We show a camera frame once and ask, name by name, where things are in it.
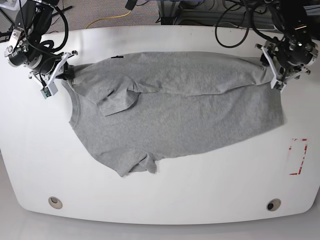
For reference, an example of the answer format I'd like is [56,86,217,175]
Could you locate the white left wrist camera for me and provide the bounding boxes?
[270,76,287,93]

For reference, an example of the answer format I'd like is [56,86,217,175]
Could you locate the red tape rectangle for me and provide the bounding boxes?
[286,138,308,176]

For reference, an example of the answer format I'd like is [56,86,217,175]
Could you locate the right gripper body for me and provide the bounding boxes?
[28,50,78,83]

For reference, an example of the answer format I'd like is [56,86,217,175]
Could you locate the grey T-shirt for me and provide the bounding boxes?
[62,51,285,177]

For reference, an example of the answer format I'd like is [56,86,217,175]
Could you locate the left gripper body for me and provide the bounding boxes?
[255,42,311,83]

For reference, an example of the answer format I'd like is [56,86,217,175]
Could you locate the left table grommet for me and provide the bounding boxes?
[48,196,63,210]

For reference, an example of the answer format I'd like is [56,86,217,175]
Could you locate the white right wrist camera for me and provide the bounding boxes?
[41,53,69,99]

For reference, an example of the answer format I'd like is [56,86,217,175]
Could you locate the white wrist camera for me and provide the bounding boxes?
[41,53,69,99]
[270,76,287,93]

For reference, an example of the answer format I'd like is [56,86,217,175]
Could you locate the table grommet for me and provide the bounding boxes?
[266,198,282,212]
[48,196,63,210]

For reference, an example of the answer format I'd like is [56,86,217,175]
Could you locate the right table grommet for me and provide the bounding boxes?
[266,198,282,212]

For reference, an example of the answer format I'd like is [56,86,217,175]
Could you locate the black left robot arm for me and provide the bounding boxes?
[232,0,319,88]

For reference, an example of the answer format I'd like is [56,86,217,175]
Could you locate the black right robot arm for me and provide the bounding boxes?
[4,0,69,86]

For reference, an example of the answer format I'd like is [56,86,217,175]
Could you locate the yellow cable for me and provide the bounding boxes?
[86,9,131,29]

